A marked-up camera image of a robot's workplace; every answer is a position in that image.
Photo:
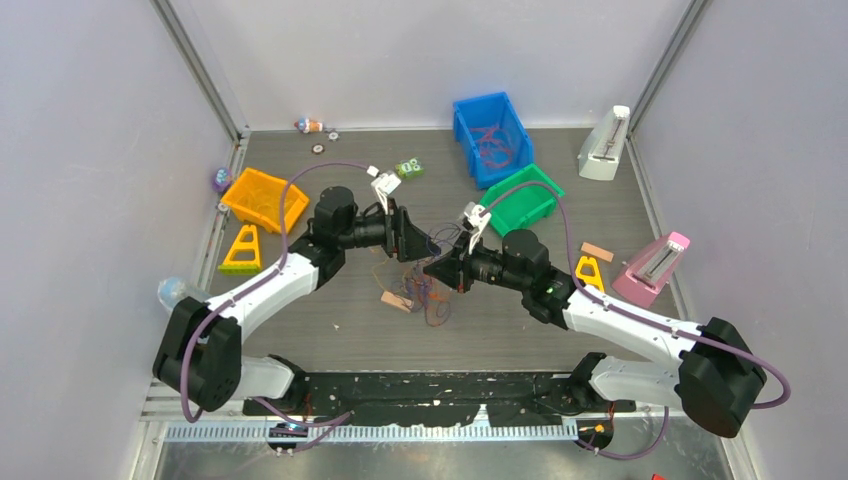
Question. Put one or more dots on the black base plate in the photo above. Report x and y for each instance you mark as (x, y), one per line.
(439, 399)

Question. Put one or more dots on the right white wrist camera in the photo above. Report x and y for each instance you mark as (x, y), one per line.
(477, 218)

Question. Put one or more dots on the yellow triangle block right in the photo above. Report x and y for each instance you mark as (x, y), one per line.
(588, 271)

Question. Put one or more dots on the yellow triangle block left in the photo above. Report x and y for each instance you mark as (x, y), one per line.
(244, 254)

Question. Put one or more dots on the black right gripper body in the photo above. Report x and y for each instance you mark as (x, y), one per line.
(489, 265)

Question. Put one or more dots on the purple round toy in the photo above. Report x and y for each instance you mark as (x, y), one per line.
(222, 180)

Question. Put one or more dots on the green plastic bin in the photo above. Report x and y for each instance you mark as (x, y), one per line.
(526, 206)

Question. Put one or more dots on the small wooden block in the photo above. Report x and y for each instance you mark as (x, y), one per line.
(397, 301)

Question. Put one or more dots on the clear plastic bottle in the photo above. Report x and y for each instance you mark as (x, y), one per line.
(172, 290)

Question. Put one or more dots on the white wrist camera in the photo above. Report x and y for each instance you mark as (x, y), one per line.
(477, 218)
(384, 183)

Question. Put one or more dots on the yellow triangle block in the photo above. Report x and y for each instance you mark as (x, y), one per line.
(588, 271)
(244, 254)

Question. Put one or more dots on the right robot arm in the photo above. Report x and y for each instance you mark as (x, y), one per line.
(707, 371)

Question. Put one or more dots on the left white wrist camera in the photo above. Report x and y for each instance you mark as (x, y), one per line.
(384, 183)

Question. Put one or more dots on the pink metronome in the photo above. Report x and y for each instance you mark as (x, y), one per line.
(644, 276)

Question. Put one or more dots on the orange plastic bin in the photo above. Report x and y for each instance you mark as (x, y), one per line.
(255, 198)

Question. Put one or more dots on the green monster toy block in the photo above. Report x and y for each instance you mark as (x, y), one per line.
(409, 169)

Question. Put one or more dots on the small clown figurine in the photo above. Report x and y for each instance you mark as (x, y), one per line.
(307, 125)

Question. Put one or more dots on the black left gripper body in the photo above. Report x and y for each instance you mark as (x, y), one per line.
(366, 232)

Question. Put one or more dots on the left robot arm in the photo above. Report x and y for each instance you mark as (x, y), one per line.
(200, 355)

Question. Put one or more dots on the white metronome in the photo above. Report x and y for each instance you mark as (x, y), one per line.
(600, 154)

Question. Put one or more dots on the blue plastic bin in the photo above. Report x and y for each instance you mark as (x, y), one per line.
(492, 137)

